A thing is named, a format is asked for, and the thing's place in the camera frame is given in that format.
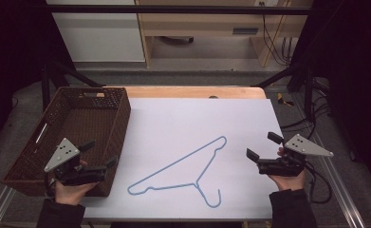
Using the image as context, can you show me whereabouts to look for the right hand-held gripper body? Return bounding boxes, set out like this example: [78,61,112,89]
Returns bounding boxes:
[256,133,335,178]

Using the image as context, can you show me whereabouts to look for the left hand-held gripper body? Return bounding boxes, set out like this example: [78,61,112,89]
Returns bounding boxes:
[44,137,108,187]

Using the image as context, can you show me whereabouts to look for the brown woven basket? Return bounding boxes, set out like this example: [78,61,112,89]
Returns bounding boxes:
[1,86,132,198]

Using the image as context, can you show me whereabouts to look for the blue wire clothes hanger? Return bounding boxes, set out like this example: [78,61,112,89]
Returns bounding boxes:
[126,135,228,209]

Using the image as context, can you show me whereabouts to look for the person's right hand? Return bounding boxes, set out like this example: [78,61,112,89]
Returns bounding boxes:
[268,146,307,193]

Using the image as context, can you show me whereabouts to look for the person's left hand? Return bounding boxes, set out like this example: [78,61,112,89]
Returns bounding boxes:
[53,160,98,206]

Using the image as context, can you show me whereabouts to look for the yellow and black tool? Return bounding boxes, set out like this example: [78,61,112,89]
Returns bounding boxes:
[275,92,295,107]

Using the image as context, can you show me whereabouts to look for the black metal stand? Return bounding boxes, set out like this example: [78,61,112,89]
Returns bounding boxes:
[254,60,316,124]
[40,60,107,112]

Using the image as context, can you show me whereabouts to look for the white table mat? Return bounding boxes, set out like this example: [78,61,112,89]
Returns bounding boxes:
[81,97,284,221]

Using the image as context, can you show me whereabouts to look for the black curtain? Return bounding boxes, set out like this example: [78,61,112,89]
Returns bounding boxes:
[0,0,77,158]
[287,0,371,193]

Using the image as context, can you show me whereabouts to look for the wooden table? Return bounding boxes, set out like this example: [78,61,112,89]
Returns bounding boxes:
[104,85,267,100]

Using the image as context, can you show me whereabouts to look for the white cabinet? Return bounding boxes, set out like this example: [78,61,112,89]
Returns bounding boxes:
[46,0,146,63]

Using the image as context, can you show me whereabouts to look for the wooden desk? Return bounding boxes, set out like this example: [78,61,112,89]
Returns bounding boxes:
[135,0,314,68]

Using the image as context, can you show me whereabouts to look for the black floor cables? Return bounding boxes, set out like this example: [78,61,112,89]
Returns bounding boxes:
[280,77,333,131]

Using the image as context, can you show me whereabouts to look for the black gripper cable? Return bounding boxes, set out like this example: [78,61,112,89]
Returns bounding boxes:
[304,161,333,204]

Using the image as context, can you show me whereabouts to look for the black hanging cables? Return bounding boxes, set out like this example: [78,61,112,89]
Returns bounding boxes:
[258,1,294,67]

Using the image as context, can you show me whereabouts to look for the black horizontal frame bar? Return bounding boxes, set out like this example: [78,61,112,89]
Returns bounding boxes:
[45,4,312,16]

